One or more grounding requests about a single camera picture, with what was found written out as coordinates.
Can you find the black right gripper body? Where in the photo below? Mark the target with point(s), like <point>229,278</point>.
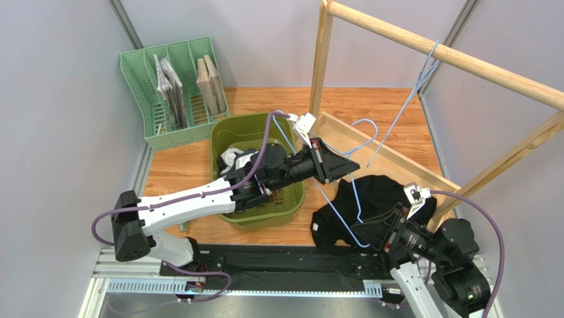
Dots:
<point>394,232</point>

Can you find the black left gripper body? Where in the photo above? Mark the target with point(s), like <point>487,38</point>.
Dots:
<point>320,173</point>

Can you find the black garment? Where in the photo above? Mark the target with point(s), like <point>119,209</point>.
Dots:
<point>367,197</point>

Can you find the white tank top navy trim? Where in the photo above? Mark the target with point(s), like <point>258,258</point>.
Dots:
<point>233,159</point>

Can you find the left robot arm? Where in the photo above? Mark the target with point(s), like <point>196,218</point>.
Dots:
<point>138,226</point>

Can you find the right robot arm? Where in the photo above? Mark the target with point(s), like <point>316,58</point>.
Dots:
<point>457,279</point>

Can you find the olive green plastic basket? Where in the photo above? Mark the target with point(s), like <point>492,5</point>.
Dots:
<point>244,132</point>

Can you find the brown wooden boards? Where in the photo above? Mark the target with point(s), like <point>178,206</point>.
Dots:
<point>210,86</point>

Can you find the wooden clothes rack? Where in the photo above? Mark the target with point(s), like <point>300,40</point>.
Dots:
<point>513,143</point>

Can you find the mint green file organizer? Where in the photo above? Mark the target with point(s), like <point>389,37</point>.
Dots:
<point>139,70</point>

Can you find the folded newspapers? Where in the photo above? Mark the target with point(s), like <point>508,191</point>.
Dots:
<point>171,88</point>

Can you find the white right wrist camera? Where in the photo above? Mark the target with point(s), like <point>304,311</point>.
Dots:
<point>417,197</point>

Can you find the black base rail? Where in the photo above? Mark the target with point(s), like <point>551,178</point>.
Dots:
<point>274,268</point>

